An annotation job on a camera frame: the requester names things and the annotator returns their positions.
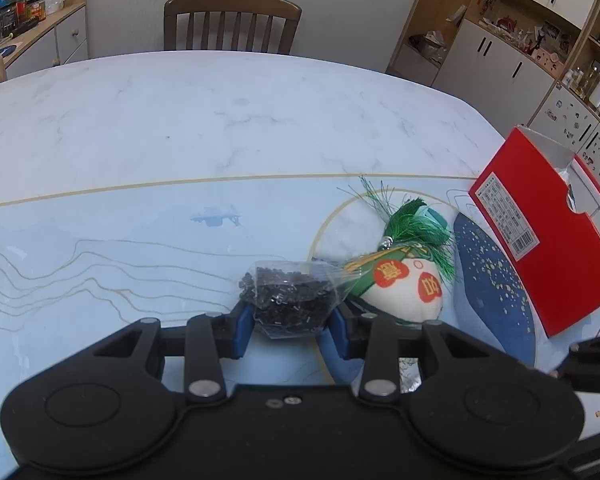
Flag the white pouch green tassel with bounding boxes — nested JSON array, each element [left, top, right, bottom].
[[344, 178, 455, 324]]

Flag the clear bag black beads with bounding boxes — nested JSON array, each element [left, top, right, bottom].
[[238, 261, 363, 339]]

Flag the red white cardboard box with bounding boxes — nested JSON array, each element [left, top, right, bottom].
[[469, 127, 600, 337]]

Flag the white sideboard wooden top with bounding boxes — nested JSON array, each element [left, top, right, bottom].
[[2, 0, 90, 79]]

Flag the brown wooden dining chair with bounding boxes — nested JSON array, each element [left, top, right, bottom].
[[162, 0, 302, 55]]

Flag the white wall cabinet unit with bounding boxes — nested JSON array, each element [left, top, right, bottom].
[[387, 0, 600, 186]]

